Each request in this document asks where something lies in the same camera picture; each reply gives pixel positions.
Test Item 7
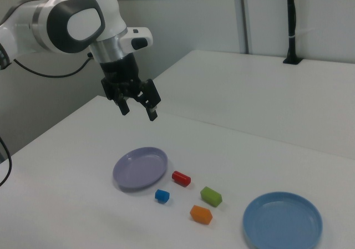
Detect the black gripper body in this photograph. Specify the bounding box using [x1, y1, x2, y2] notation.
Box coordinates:
[99, 53, 141, 88]

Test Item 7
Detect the red cylinder block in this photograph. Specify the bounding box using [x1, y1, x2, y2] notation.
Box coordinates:
[171, 170, 191, 188]

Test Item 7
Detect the blue hexagonal block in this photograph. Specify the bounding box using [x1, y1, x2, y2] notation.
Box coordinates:
[154, 189, 170, 205]

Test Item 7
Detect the green rectangular block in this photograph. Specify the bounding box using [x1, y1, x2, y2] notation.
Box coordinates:
[200, 186, 223, 207]

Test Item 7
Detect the orange block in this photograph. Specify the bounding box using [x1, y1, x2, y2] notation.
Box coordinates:
[189, 205, 214, 225]

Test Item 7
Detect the purple plate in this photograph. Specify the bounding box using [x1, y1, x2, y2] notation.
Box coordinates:
[112, 146, 169, 190]

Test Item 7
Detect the black stand with base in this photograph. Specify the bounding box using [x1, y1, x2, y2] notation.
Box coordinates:
[282, 0, 303, 65]

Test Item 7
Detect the blue plate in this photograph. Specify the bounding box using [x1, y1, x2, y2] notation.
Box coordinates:
[242, 191, 324, 249]

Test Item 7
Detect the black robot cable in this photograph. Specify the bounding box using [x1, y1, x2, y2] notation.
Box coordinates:
[0, 52, 95, 187]

